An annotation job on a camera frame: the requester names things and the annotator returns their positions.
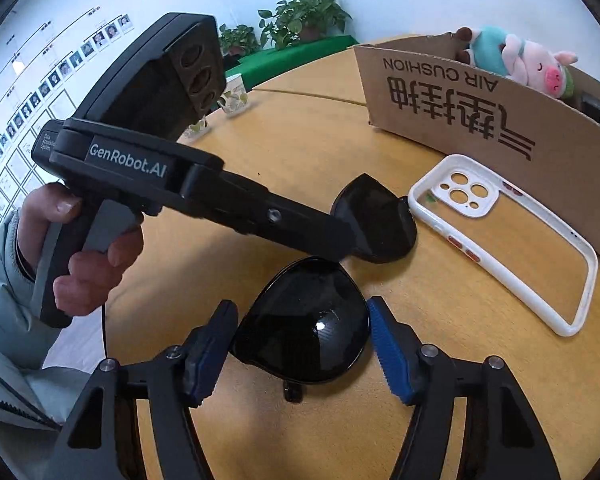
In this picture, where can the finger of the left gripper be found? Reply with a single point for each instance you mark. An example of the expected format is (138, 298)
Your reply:
(300, 227)

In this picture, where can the brown cardboard box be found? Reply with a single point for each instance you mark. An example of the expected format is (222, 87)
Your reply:
(414, 88)

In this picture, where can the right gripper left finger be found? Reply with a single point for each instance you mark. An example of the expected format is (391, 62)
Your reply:
(132, 419)

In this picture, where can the paper cup leaf pattern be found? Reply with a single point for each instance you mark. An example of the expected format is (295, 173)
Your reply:
(234, 99)

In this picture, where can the grey jacket left forearm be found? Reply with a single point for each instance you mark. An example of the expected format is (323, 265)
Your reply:
(31, 395)

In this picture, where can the white clear phone case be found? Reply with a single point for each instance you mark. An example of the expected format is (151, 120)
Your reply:
(532, 252)

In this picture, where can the pink pig plush toy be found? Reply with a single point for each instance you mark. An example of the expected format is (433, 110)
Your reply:
(497, 51)

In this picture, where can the green potted plant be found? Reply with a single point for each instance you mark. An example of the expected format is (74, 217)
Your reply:
(294, 22)

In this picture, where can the left tracking camera box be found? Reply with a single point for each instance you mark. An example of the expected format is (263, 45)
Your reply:
(166, 80)

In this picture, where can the black sunglasses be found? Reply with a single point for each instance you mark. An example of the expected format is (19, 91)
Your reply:
(310, 324)

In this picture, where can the wall photo chart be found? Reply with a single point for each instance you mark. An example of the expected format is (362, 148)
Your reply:
(34, 90)

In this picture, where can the person left hand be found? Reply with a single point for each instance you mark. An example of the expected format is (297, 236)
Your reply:
(91, 275)

